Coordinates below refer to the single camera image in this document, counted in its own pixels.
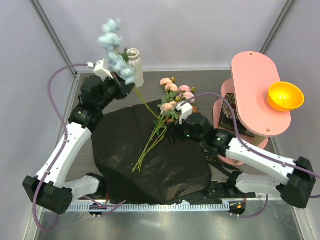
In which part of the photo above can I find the black floral patterned box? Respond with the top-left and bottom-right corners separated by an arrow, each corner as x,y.
218,93 -> 255,138

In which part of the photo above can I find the aluminium frame rail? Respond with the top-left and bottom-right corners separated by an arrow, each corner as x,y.
30,180 -> 306,203

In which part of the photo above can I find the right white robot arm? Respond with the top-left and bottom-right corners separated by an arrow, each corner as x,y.
167,113 -> 316,209

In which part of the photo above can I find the purple cable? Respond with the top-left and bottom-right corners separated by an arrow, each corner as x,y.
186,92 -> 320,218
31,62 -> 127,231

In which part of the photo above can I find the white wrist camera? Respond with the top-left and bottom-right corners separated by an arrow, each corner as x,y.
93,58 -> 113,82
175,101 -> 193,125

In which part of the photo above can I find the blue artificial flower stem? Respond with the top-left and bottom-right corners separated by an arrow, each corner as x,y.
96,17 -> 161,120

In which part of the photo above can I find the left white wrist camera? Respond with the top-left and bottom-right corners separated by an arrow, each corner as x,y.
93,58 -> 113,82

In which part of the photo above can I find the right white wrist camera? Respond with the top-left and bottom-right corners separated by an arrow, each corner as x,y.
175,101 -> 193,125

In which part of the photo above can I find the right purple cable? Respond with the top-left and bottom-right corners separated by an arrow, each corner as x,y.
186,92 -> 320,218

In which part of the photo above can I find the black wrapping paper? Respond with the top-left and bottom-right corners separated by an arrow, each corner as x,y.
91,100 -> 212,205

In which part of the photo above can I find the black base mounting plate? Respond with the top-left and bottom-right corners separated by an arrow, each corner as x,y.
88,181 -> 256,205

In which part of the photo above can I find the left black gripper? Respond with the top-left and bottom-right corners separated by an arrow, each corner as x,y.
96,71 -> 135,110

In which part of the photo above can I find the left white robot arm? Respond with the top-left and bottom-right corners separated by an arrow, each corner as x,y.
22,74 -> 135,215

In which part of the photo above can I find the pink tiered shelf stand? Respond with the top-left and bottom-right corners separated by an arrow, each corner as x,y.
212,51 -> 293,166

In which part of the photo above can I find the orange plastic bowl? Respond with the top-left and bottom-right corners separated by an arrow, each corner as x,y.
267,81 -> 305,112

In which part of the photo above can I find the black ribbon gold lettering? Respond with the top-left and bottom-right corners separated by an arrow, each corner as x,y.
203,148 -> 242,177

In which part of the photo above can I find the artificial flower bouquet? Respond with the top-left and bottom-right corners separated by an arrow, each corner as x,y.
132,77 -> 196,172

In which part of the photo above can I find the white ribbed ceramic vase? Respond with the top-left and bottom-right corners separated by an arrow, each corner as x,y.
126,48 -> 144,88

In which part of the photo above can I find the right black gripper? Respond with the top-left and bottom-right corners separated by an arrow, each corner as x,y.
164,117 -> 205,146

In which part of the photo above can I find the white slotted cable duct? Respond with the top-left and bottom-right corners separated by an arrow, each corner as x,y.
67,201 -> 230,213

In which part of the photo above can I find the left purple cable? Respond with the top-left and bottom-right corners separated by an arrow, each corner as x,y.
31,62 -> 127,231

